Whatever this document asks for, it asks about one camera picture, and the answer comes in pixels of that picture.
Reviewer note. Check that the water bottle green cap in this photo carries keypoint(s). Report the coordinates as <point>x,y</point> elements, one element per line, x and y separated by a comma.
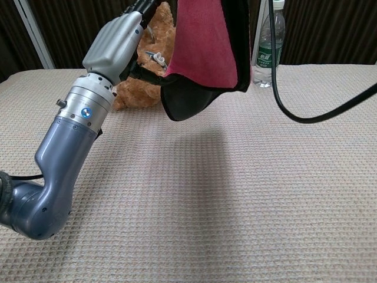
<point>266,59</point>

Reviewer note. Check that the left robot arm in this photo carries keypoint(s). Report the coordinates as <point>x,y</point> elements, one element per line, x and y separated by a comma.
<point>59,147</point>

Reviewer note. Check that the beige woven tablecloth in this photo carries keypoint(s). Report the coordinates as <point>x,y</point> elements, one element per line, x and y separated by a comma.
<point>206,206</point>

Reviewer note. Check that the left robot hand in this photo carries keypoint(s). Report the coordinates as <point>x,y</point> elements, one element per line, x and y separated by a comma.
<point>115,47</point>

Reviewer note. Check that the dark pleated curtain panel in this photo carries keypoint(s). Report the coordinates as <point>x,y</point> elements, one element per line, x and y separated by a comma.
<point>11,38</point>
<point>73,26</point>
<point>330,29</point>

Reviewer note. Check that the pink cloth with black trim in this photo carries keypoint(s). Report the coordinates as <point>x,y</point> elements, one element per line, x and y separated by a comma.
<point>203,44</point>

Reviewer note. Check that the brown teddy bear plush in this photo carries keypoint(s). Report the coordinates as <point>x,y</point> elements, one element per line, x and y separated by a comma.
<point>138,94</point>

